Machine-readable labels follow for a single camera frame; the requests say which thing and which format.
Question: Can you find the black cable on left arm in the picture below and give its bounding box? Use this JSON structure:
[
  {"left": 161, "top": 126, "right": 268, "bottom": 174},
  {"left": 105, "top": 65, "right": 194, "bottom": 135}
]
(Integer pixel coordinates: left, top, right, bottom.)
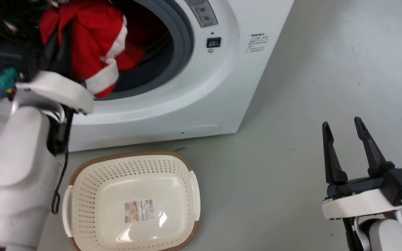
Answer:
[{"left": 47, "top": 106, "right": 75, "bottom": 215}]

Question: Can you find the paper label in basket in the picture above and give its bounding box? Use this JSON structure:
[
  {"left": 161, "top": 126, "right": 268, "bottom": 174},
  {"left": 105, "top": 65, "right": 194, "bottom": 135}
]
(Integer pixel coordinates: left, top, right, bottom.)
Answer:
[{"left": 124, "top": 198, "right": 155, "bottom": 223}]

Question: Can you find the grey rubber door seal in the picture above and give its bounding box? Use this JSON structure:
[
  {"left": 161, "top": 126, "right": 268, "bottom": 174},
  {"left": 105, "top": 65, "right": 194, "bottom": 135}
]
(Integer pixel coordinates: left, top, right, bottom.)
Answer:
[{"left": 95, "top": 0, "right": 195, "bottom": 101}]

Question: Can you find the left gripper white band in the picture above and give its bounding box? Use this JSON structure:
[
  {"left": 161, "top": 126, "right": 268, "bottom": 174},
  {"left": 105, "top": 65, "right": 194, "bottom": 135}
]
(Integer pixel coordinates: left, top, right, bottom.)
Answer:
[{"left": 0, "top": 26, "right": 95, "bottom": 115}]

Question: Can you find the red and white garment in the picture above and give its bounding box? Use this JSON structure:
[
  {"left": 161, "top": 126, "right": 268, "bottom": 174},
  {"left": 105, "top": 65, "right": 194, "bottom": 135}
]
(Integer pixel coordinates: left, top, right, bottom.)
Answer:
[{"left": 39, "top": 0, "right": 146, "bottom": 99}]

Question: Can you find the printed sticker on washer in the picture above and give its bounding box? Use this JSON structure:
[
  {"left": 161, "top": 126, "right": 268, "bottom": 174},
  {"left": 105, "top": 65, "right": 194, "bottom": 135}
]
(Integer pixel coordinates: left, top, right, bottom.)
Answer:
[{"left": 246, "top": 33, "right": 270, "bottom": 53}]

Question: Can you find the teal connector on left gripper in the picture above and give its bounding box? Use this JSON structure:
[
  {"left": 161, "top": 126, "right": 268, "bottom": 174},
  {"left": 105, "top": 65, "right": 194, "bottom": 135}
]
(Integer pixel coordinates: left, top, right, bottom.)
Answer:
[{"left": 0, "top": 68, "right": 21, "bottom": 101}]

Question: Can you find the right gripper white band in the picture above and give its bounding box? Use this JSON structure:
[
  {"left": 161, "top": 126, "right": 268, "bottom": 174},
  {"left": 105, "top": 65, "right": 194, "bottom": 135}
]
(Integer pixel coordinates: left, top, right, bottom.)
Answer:
[{"left": 322, "top": 116, "right": 402, "bottom": 221}]

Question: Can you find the cream perforated laundry basket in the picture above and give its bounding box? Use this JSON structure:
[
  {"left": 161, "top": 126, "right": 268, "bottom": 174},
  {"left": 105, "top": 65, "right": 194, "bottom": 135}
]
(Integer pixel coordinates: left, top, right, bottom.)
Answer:
[{"left": 62, "top": 151, "right": 201, "bottom": 251}]

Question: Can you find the white front-load washing machine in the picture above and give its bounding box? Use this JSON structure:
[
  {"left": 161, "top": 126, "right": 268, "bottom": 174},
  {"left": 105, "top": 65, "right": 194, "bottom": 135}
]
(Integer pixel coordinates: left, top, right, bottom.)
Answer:
[{"left": 0, "top": 0, "right": 295, "bottom": 152}]

